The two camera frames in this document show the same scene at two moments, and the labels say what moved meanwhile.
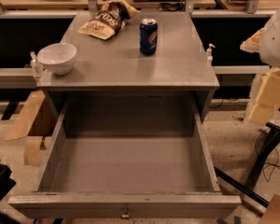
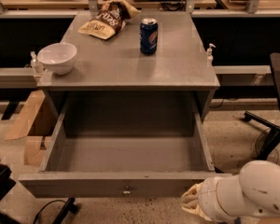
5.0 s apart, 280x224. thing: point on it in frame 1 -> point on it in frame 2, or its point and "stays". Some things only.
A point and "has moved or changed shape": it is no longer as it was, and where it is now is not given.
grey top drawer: [127, 158] has moved or changed shape
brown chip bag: [109, 19] stays
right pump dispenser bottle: [209, 58] stays
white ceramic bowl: [58, 57] stays
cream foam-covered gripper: [276, 39] -> [207, 197]
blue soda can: [148, 36] stays
